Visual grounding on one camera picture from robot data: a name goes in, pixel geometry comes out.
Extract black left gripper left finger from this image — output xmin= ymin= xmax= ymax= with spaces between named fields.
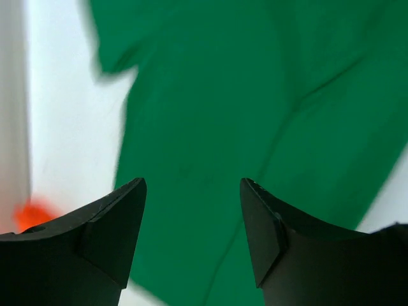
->
xmin=1 ymin=178 xmax=147 ymax=306

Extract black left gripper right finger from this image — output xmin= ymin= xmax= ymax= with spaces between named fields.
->
xmin=240 ymin=178 xmax=407 ymax=305

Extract orange t shirt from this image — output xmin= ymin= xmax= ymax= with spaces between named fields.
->
xmin=13 ymin=197 xmax=61 ymax=233

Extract green t shirt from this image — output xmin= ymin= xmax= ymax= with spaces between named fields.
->
xmin=87 ymin=0 xmax=407 ymax=305

